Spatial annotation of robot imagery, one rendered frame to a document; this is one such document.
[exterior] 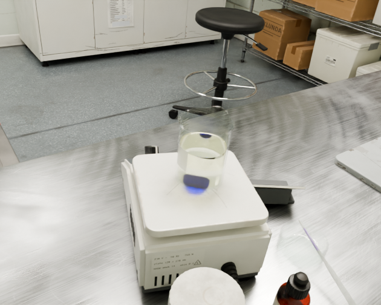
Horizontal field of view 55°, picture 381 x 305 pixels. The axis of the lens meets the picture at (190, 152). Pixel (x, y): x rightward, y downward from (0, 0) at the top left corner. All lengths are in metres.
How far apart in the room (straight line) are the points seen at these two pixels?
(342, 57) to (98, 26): 1.72
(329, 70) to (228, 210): 2.43
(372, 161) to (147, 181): 0.40
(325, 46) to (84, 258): 2.47
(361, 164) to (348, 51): 2.04
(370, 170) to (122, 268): 0.41
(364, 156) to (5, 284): 0.54
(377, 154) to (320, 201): 0.18
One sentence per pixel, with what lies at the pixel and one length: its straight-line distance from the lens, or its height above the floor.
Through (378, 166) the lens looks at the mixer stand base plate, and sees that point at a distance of 0.65.
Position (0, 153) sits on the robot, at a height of 0.36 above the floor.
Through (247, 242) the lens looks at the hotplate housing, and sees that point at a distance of 0.37.
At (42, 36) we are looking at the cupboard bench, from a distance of 2.84.
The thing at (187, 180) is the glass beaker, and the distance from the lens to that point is 0.36.
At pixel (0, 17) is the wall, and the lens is 3.36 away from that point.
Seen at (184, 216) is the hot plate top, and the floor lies 0.84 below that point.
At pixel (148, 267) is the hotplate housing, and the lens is 0.36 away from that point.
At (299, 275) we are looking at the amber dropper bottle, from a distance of 0.35.
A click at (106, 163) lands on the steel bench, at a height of 0.75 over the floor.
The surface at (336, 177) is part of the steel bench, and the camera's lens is 0.61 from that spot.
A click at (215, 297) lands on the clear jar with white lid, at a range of 0.30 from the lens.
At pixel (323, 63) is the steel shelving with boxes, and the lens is 2.77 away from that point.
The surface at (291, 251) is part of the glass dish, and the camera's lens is 0.44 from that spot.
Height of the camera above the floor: 1.08
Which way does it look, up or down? 34 degrees down
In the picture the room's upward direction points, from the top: 6 degrees clockwise
